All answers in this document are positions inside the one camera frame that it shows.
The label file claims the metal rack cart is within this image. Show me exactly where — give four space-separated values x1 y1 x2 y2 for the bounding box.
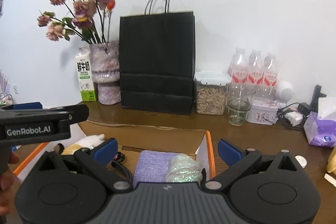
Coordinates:
0 93 13 107

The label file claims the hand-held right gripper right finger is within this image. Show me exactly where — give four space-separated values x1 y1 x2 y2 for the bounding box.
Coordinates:
204 139 300 191

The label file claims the wooden desktop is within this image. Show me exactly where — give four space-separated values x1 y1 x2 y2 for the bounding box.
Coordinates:
10 102 336 198

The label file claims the white floral tin box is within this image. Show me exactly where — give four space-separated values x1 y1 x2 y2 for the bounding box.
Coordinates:
247 98 280 125

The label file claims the black stand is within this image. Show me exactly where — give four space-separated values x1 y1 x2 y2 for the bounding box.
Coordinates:
311 85 327 109

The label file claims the person's left hand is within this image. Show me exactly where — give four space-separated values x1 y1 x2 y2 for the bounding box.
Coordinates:
0 152 20 215

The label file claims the white bottle cap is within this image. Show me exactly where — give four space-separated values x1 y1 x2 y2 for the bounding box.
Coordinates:
294 155 307 168

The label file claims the black cable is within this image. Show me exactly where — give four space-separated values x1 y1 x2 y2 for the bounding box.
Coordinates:
110 152 134 184

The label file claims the clear glass cup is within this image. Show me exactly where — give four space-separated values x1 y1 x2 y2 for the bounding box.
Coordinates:
227 83 256 126

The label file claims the white charger adapter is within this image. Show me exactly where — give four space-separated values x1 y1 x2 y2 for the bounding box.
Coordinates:
285 111 303 127

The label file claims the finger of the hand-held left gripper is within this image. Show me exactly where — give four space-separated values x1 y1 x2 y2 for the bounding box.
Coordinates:
42 104 90 125
0 102 43 111

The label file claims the purple tissue pack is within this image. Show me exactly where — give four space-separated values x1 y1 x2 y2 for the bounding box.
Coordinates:
304 97 336 148

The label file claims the purple plant wall sticker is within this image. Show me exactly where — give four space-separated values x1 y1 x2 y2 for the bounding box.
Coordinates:
0 69 11 93

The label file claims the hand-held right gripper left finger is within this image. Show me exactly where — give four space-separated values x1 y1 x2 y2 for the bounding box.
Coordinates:
37 138 133 193

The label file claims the power strip with cables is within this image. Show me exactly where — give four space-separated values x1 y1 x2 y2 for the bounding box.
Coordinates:
277 102 311 130

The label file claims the purple marbled vase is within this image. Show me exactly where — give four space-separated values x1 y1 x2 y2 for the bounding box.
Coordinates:
89 40 122 105

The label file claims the red cardboard box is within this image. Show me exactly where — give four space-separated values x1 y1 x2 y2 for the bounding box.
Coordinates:
13 123 217 182

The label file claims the yellow white plush toy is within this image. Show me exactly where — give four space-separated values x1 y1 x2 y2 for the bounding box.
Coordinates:
60 134 106 156

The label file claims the iridescent plastic bag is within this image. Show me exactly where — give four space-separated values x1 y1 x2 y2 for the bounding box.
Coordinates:
165 154 202 183

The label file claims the white green milk carton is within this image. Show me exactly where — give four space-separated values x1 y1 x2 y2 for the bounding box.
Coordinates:
75 47 97 102

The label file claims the clear water bottle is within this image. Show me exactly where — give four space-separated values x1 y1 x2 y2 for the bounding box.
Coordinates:
228 47 250 85
247 49 264 86
262 52 279 88

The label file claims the white round speaker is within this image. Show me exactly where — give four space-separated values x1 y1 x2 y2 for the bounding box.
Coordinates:
274 80 294 109

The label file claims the purple fabric pouch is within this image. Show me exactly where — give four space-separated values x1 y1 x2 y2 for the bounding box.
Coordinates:
133 150 181 189

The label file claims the yellow mug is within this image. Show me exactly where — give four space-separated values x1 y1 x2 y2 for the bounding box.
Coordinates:
327 147 336 173

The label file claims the clear nut container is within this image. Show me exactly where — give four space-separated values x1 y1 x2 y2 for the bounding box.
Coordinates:
194 70 232 115

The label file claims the black paper bag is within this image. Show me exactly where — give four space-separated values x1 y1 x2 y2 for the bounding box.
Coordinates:
119 0 196 116

